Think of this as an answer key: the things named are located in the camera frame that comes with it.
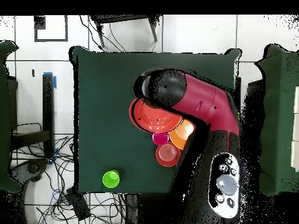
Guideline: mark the blue tape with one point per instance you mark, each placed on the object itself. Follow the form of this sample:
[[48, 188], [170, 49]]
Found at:
[[55, 82]]

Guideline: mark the dark green tablecloth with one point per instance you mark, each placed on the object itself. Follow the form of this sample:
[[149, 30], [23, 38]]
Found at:
[[105, 93]]

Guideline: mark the large yellow-orange bowl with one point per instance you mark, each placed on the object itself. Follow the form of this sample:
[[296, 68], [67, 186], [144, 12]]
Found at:
[[182, 135]]

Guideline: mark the magenta red cup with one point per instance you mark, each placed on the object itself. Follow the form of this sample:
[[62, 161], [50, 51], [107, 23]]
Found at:
[[160, 138]]

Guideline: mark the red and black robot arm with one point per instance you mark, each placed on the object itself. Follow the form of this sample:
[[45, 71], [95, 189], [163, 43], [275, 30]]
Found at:
[[205, 163]]

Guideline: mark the black metal bar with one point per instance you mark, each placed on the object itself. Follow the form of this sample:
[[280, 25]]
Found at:
[[48, 105]]

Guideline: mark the black square floor frame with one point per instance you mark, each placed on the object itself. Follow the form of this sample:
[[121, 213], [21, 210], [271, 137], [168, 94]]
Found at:
[[39, 22]]

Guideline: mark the black metal stand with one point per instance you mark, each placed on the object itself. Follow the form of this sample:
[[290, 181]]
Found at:
[[121, 18]]

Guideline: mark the white boxes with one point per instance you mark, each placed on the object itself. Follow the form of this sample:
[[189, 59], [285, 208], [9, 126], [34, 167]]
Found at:
[[296, 128]]

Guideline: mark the green cup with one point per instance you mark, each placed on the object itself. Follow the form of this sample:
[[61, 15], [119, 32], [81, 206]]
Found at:
[[111, 179]]

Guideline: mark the wide orange-red bowl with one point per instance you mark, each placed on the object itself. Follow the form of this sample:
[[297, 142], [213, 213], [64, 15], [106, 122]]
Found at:
[[154, 119]]

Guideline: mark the green cloth side table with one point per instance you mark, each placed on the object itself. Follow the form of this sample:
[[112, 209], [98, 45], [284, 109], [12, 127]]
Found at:
[[4, 116], [278, 116]]

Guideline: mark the small orange-red bowl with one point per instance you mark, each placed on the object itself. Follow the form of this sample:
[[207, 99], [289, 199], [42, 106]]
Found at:
[[167, 154]]

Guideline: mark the black power brick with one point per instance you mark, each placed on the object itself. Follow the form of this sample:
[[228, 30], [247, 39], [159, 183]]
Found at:
[[78, 204]]

